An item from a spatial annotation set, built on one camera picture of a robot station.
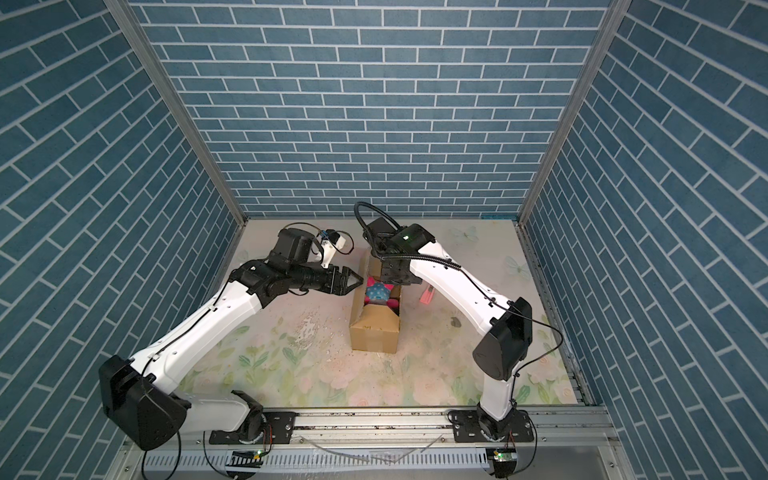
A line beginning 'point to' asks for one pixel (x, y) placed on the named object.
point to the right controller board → (504, 461)
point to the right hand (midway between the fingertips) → (394, 274)
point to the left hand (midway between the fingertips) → (354, 279)
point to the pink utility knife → (426, 295)
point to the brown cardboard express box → (376, 327)
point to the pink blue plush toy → (378, 293)
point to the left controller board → (246, 459)
